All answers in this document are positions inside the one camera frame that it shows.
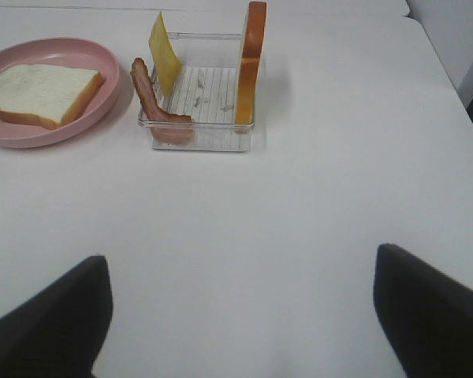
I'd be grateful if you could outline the bacon strip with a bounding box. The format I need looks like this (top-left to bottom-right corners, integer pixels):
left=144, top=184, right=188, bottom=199
left=131, top=57, right=195, bottom=146

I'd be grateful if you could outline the bread slice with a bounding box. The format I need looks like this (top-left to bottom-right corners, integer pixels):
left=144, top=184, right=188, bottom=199
left=233, top=1, right=267, bottom=125
left=0, top=64, right=105, bottom=130

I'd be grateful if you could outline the yellow cheese slice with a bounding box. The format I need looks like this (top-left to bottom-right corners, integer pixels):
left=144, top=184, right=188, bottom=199
left=148, top=12, right=183, bottom=97

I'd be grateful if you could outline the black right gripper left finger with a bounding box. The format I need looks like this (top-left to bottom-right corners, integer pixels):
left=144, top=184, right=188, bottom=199
left=0, top=256, right=114, bottom=377

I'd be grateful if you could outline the clear right plastic tray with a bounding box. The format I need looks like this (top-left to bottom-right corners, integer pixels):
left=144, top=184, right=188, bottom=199
left=138, top=32, right=255, bottom=153

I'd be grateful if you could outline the pink round plate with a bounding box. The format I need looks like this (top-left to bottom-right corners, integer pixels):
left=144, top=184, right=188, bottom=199
left=0, top=37, right=121, bottom=148

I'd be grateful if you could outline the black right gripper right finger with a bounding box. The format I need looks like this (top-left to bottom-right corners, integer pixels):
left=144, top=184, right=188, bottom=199
left=373, top=243, right=473, bottom=377

